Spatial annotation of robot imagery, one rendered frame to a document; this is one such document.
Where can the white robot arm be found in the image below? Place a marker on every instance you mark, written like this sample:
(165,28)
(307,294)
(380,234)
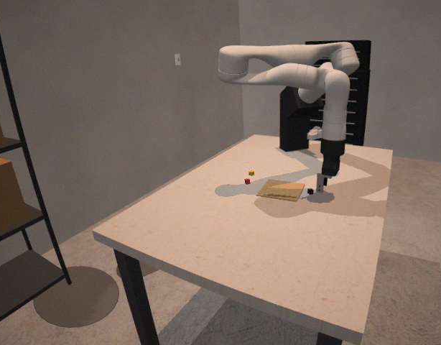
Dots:
(233,67)

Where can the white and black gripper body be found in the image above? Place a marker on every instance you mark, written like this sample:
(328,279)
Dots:
(332,145)

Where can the orange square mat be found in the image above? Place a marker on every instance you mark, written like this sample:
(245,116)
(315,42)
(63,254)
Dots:
(281,190)

